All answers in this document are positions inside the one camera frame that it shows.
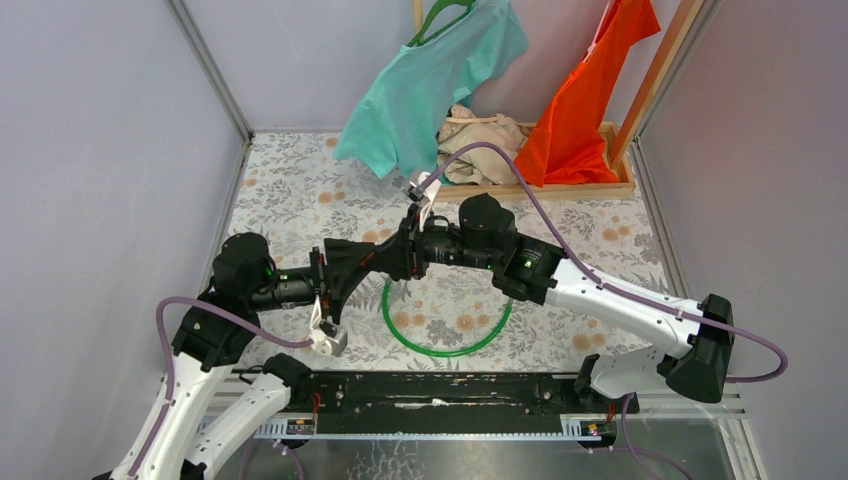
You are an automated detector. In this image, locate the green cable lock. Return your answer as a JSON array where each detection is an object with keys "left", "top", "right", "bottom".
[{"left": 381, "top": 278, "right": 514, "bottom": 359}]

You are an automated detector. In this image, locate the wooden tray frame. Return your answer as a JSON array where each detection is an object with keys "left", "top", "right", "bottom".
[{"left": 437, "top": 122, "right": 636, "bottom": 202}]

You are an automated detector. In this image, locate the teal shirt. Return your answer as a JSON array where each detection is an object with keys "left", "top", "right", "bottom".
[{"left": 334, "top": 1, "right": 529, "bottom": 178}]

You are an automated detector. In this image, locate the purple cable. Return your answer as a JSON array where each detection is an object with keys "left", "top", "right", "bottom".
[
  {"left": 420, "top": 142, "right": 790, "bottom": 480},
  {"left": 125, "top": 296, "right": 316, "bottom": 480}
]

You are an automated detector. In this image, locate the white slotted cable duct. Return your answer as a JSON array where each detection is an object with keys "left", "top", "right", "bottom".
[{"left": 254, "top": 416, "right": 618, "bottom": 448}]

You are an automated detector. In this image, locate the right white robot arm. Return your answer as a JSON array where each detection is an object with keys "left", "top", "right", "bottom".
[{"left": 359, "top": 194, "right": 734, "bottom": 412}]

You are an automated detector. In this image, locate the orange shirt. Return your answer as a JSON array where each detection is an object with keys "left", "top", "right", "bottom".
[{"left": 514, "top": 0, "right": 661, "bottom": 187}]

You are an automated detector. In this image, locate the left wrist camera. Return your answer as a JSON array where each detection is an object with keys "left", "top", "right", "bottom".
[{"left": 308, "top": 299, "right": 348, "bottom": 357}]

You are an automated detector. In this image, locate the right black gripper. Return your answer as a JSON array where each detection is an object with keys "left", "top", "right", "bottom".
[{"left": 366, "top": 203, "right": 497, "bottom": 280}]

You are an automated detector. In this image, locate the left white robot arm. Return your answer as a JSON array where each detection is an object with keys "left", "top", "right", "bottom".
[{"left": 103, "top": 232, "right": 404, "bottom": 479}]

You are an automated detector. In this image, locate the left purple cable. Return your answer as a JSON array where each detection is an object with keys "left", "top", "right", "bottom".
[{"left": 125, "top": 296, "right": 316, "bottom": 480}]

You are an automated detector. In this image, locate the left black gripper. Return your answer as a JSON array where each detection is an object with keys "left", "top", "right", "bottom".
[{"left": 248, "top": 238, "right": 377, "bottom": 325}]

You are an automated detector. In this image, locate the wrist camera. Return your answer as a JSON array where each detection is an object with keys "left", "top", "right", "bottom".
[
  {"left": 308, "top": 299, "right": 348, "bottom": 357},
  {"left": 406, "top": 170, "right": 442, "bottom": 232}
]

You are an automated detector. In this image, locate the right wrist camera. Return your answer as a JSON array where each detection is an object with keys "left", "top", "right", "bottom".
[{"left": 406, "top": 170, "right": 442, "bottom": 232}]

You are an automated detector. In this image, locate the green clothes hanger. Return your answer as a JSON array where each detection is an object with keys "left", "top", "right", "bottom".
[{"left": 406, "top": 0, "right": 475, "bottom": 47}]

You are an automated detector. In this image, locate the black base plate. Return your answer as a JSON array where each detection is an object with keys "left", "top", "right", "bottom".
[{"left": 283, "top": 371, "right": 640, "bottom": 433}]

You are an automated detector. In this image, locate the wooden post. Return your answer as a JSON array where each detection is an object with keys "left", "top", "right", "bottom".
[{"left": 608, "top": 0, "right": 705, "bottom": 172}]

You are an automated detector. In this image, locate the beige crumpled cloth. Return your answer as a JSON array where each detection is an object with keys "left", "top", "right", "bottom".
[{"left": 437, "top": 103, "right": 531, "bottom": 186}]

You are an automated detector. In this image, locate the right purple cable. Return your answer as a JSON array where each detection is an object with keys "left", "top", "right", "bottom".
[{"left": 420, "top": 142, "right": 790, "bottom": 480}]

